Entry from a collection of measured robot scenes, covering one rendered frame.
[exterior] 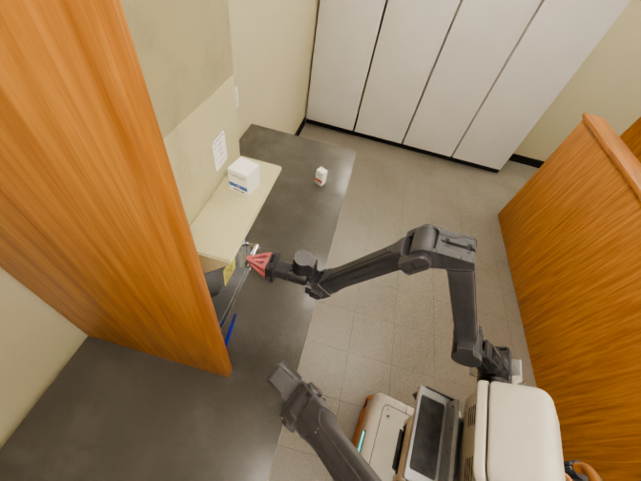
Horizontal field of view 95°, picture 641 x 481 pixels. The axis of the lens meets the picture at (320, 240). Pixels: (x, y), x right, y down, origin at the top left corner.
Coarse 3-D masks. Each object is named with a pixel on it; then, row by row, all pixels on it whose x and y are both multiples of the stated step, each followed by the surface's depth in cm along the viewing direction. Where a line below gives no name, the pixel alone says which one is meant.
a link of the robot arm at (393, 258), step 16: (432, 224) 66; (400, 240) 68; (368, 256) 75; (384, 256) 69; (400, 256) 65; (416, 256) 61; (320, 272) 92; (336, 272) 83; (352, 272) 78; (368, 272) 75; (384, 272) 72; (416, 272) 63; (320, 288) 88; (336, 288) 86
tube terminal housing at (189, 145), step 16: (224, 96) 60; (192, 112) 51; (208, 112) 56; (224, 112) 62; (176, 128) 48; (192, 128) 52; (208, 128) 57; (224, 128) 64; (176, 144) 49; (192, 144) 53; (208, 144) 59; (176, 160) 50; (192, 160) 55; (208, 160) 61; (176, 176) 51; (192, 176) 56; (208, 176) 63; (224, 176) 71; (192, 192) 58; (208, 192) 65; (192, 208) 60
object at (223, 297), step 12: (240, 252) 97; (240, 264) 101; (204, 276) 73; (216, 276) 81; (240, 276) 105; (216, 288) 83; (228, 288) 95; (240, 288) 110; (216, 300) 86; (228, 300) 98; (216, 312) 89; (228, 312) 103
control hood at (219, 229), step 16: (256, 160) 77; (272, 176) 74; (224, 192) 68; (256, 192) 69; (208, 208) 64; (224, 208) 65; (240, 208) 65; (256, 208) 66; (192, 224) 61; (208, 224) 61; (224, 224) 62; (240, 224) 63; (208, 240) 59; (224, 240) 59; (240, 240) 60; (208, 256) 57; (224, 256) 57
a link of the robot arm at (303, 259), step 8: (296, 256) 86; (304, 256) 86; (312, 256) 87; (296, 264) 85; (304, 264) 85; (312, 264) 85; (296, 272) 88; (304, 272) 87; (312, 272) 86; (312, 280) 92; (312, 288) 89; (312, 296) 90; (320, 296) 89
